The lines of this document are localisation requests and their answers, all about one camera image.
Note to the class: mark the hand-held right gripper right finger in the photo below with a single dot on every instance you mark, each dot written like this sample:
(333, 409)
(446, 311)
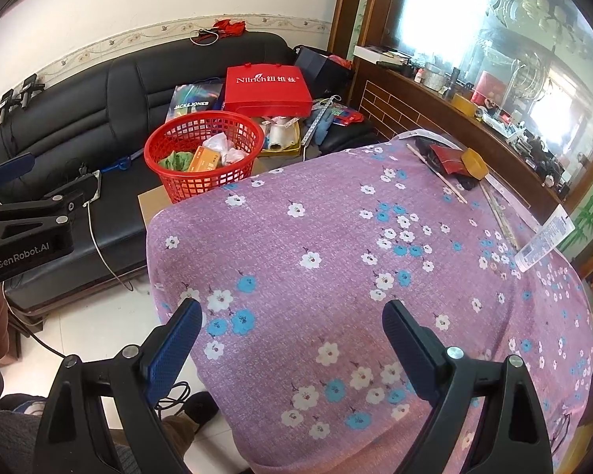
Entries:
(410, 350)

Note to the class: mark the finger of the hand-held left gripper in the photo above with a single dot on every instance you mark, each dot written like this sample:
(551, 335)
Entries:
(12, 167)
(79, 190)

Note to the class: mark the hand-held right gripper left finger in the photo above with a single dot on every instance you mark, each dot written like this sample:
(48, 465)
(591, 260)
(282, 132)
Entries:
(175, 350)

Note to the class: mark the green towel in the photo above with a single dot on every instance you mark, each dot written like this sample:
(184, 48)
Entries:
(175, 160)

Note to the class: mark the red plastic basket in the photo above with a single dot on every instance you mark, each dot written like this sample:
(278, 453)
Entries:
(202, 182)

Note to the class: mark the small orange box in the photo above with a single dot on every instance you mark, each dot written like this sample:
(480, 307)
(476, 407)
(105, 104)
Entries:
(205, 158)

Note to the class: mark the striped white plastic package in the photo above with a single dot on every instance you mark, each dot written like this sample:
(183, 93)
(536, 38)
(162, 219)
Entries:
(217, 140)

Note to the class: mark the clear red-print wrapper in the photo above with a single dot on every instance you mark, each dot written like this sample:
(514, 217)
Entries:
(236, 156)

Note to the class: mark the blue hanger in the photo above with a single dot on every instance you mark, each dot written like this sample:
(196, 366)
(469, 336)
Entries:
(123, 162)

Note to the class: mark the black shoe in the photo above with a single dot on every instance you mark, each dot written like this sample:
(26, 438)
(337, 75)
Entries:
(202, 407)

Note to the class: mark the black hand-held device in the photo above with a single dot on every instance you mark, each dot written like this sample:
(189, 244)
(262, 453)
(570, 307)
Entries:
(29, 86)
(9, 98)

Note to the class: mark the cardboard box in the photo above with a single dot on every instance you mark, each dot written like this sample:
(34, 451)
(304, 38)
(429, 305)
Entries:
(153, 205)

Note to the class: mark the black leather sofa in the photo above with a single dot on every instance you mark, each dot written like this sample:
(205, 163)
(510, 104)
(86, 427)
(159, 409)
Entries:
(79, 108)

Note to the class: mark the purple floral tablecloth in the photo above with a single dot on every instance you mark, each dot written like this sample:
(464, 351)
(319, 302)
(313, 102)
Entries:
(301, 316)

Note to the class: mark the dark iridescent bag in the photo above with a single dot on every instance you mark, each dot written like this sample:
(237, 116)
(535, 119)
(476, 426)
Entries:
(192, 101)

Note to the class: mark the paper-sleeved chopsticks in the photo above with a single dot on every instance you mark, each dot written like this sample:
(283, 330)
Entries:
(499, 215)

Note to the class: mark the white lotion tube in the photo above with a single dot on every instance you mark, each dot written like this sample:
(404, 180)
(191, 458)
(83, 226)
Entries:
(543, 242)

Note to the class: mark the light wooden stick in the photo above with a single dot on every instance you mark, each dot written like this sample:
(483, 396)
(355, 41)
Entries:
(437, 175)

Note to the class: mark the person's grey clothing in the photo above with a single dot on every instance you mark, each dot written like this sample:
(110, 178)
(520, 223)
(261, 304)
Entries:
(5, 444)

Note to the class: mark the red foil bag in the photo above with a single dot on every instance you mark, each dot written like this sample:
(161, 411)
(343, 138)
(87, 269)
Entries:
(447, 158)

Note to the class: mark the yellow bowl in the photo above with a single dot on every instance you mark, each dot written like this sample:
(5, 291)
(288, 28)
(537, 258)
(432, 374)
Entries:
(476, 164)

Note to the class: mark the white paper roll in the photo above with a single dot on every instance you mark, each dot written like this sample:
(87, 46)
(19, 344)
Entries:
(278, 138)

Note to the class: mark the red shopping bag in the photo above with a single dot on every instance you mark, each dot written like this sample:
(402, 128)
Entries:
(267, 89)

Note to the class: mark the yellow tray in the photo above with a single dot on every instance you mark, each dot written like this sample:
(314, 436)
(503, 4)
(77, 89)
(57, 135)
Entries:
(294, 140)

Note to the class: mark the red cloth decoration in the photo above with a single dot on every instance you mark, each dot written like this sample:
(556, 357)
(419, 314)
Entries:
(231, 28)

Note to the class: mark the wooden counter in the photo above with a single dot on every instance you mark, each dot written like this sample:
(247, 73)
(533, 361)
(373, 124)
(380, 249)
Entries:
(405, 108)

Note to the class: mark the yellow box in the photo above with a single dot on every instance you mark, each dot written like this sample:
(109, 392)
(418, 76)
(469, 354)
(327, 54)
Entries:
(463, 103)

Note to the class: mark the navy shopping bag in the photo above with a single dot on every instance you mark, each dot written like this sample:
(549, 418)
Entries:
(321, 71)

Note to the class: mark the red gift box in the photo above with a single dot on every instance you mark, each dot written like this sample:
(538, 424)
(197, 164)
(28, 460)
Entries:
(489, 90)

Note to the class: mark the black flashlight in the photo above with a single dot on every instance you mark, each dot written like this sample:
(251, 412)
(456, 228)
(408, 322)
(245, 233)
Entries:
(453, 81)

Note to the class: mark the white textured tin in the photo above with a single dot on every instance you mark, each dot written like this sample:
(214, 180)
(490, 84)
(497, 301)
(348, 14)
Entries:
(436, 76)

